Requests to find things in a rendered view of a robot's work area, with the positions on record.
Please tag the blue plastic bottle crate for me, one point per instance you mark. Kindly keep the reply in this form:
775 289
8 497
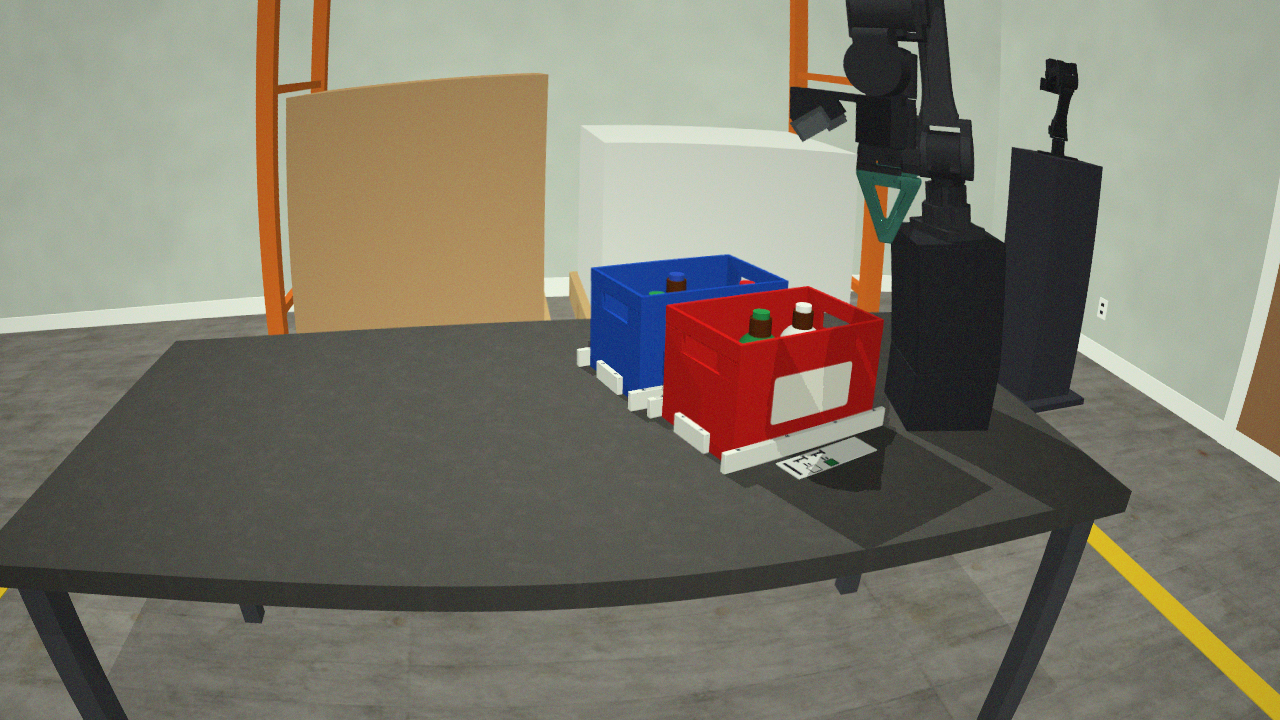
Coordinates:
628 329

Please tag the white bottle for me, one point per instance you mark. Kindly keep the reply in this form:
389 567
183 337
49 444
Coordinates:
802 320

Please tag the white paper pick list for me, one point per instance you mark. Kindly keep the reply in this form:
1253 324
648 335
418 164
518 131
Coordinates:
826 457

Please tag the red crate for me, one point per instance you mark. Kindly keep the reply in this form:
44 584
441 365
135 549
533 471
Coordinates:
768 388

